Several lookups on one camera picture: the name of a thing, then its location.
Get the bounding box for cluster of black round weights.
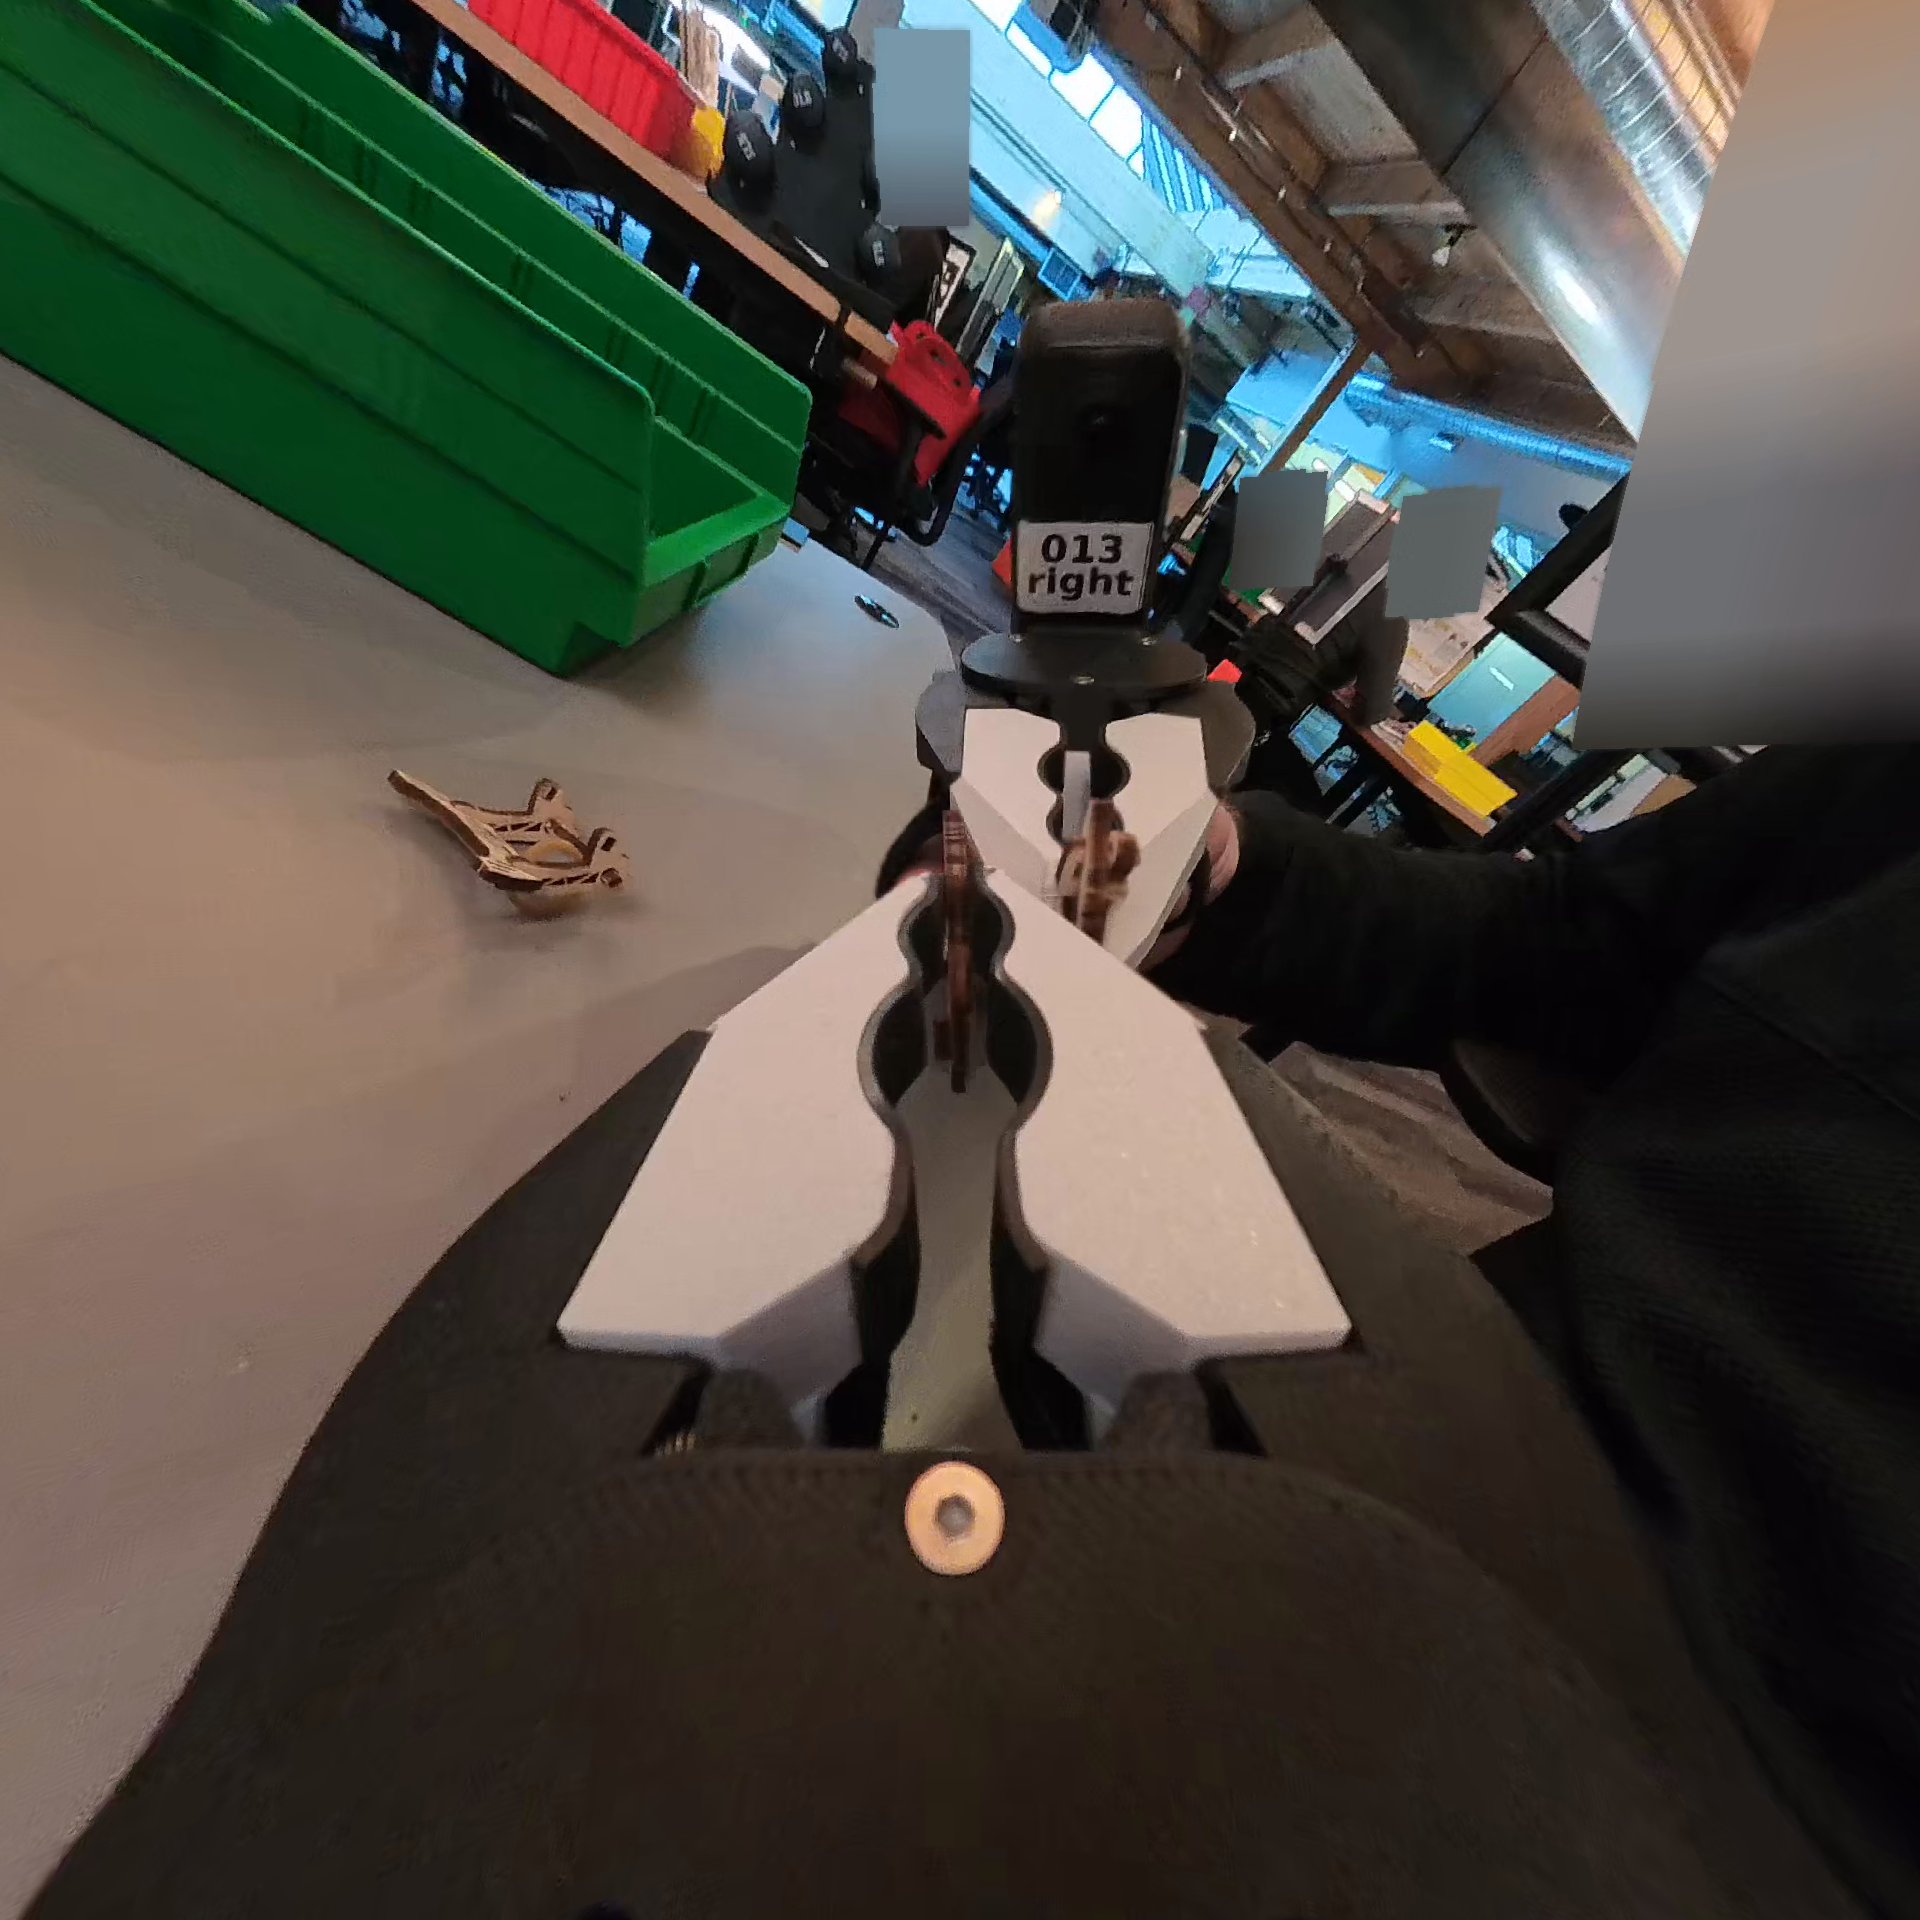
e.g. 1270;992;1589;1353
705;30;960;279

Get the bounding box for yellow storage bin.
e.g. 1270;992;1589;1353
1402;720;1516;819

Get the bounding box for small wooden cross part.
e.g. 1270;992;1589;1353
926;809;995;1093

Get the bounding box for wooden workbench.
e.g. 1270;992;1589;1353
406;0;902;377

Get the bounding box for person's right forearm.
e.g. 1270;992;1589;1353
1155;786;1650;1073

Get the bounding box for wooden gear-shaped part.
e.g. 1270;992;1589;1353
1051;800;1142;934

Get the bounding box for wooden lattice assembly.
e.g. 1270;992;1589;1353
385;770;633;918

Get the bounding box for stacked green plastic bins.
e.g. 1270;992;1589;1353
0;0;814;680

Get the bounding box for red chair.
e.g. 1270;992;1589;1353
831;319;983;547

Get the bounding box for red plastic bin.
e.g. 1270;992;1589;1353
469;0;706;147

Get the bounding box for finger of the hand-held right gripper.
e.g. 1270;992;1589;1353
1097;713;1227;971
949;713;1076;903

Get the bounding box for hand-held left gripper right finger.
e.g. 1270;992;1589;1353
967;866;1354;1449

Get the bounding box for silver ventilation duct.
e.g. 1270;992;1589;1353
1304;0;1774;435

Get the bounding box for person's black clothing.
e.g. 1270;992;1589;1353
1440;741;1920;1920

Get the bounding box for black framed white sign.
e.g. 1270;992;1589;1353
1483;481;1635;841

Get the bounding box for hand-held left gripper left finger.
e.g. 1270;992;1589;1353
557;875;960;1449

